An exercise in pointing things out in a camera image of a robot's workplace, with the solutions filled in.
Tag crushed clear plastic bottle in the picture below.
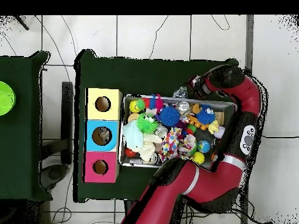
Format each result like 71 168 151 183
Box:
172 86 189 99

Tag colourful polka-dot cloth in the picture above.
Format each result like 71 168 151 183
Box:
159 127 197 162

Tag rainbow spiky caterpillar toy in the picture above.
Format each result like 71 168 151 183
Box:
137 93 165 113

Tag cream knit cloth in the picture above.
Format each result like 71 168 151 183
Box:
138 133 164 162

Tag white baseball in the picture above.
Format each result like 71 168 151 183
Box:
213 125 226 139

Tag wooden three-hole box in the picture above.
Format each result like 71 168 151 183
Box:
82 87 123 183

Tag dark slanted rod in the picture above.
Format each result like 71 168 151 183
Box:
13 15 30 32

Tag black power cable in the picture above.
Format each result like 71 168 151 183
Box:
261 134 299 139

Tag black upright panel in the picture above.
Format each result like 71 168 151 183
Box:
60 81 74 165

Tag shallow silver mesh bin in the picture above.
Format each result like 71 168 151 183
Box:
118 93 237 172

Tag blue spiky rubber ball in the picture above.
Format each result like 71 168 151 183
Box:
159 106 180 127

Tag green spiky rubber ball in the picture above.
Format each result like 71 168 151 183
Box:
136 113 159 134

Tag dark green table cloth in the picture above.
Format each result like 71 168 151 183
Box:
0 50 53 202
73 48 240 203

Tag mint green cloth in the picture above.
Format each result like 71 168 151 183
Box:
123 120 144 150

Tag yellow smiley ball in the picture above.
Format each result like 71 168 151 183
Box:
128 99 141 113

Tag silver-top drink can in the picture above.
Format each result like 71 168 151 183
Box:
176 101 190 114

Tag green plastic bowl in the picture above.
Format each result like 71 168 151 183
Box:
0 80 16 117

